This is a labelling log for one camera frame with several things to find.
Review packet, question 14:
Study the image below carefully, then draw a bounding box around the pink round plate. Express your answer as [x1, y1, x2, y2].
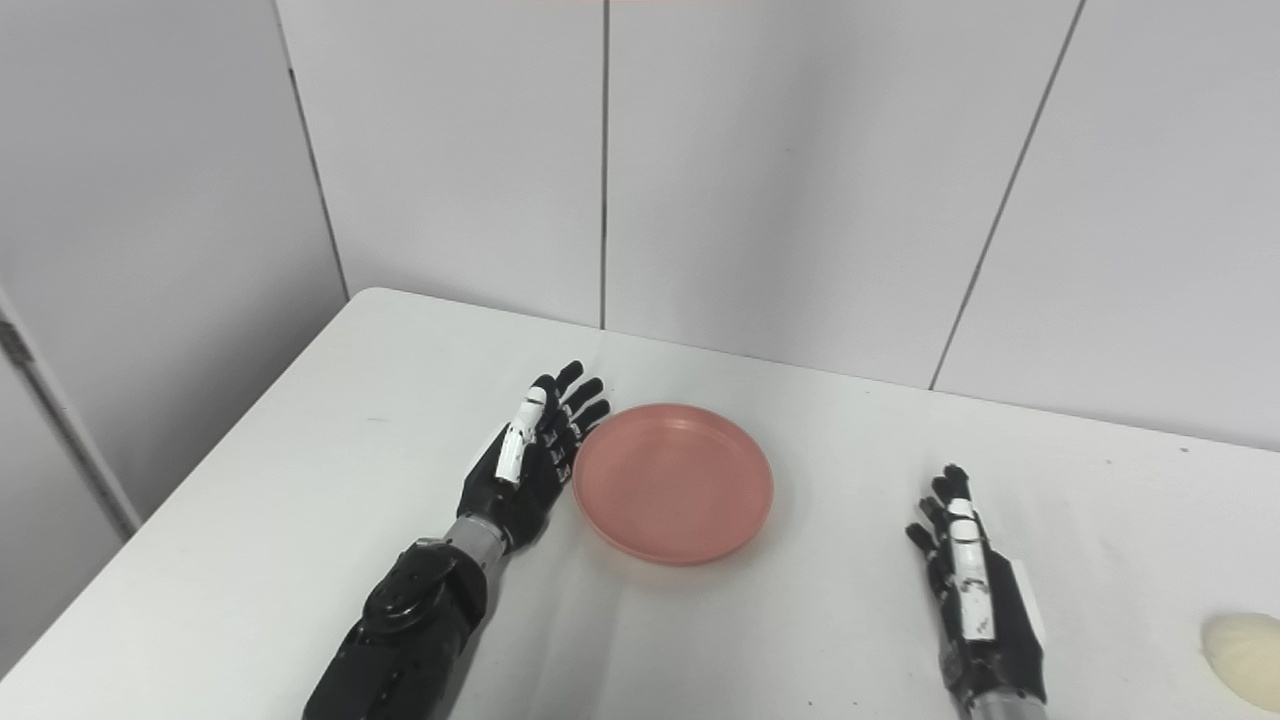
[572, 403, 776, 567]

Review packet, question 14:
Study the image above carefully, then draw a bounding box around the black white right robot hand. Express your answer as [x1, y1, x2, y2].
[905, 463, 1049, 706]

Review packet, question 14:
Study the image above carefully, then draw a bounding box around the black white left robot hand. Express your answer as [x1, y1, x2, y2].
[457, 360, 612, 554]

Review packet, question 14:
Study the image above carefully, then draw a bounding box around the cream steamed bun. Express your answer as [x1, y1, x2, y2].
[1201, 612, 1280, 713]

